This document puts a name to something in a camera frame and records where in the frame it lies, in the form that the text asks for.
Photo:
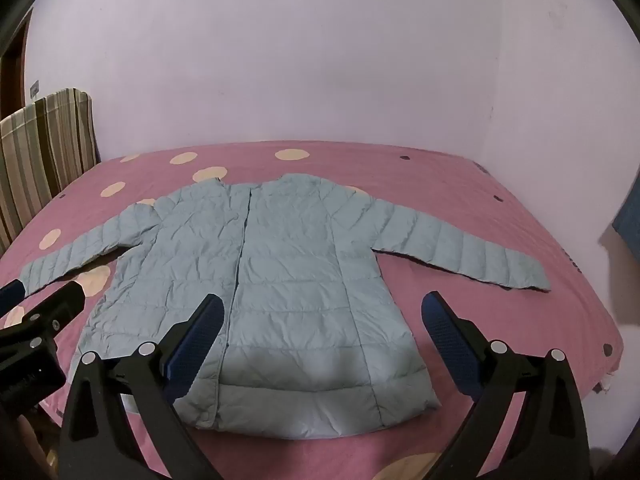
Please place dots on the wall socket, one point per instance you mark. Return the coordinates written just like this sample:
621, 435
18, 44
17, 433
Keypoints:
34, 89

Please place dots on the light blue puffer jacket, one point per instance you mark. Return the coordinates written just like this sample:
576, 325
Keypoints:
300, 285

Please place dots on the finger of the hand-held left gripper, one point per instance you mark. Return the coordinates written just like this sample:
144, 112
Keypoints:
50, 310
10, 296

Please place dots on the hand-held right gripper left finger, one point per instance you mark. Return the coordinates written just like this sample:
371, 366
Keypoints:
197, 340

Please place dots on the striped headboard cushion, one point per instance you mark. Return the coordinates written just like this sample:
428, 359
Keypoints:
45, 150

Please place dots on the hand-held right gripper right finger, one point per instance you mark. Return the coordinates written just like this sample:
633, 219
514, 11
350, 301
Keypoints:
447, 345

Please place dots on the brown door frame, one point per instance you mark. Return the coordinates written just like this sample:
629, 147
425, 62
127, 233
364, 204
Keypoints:
12, 75

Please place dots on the pink spotted bed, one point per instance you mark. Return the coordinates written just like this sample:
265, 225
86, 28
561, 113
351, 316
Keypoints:
450, 185

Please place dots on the dark blue object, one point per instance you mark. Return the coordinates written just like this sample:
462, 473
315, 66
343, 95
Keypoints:
630, 225

